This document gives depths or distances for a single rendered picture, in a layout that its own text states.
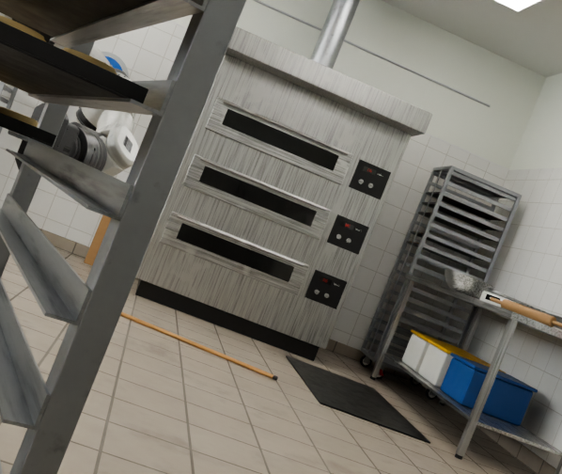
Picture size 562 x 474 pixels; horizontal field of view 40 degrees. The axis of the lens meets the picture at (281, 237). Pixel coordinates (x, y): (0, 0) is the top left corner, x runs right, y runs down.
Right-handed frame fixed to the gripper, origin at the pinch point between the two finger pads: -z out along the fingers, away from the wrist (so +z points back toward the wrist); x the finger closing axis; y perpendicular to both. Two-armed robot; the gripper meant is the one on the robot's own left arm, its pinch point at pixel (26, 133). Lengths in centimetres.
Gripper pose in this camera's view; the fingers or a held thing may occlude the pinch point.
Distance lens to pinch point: 129.8
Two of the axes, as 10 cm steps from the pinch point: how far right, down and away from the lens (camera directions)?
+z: 2.9, 1.1, 9.5
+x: 3.7, -9.3, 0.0
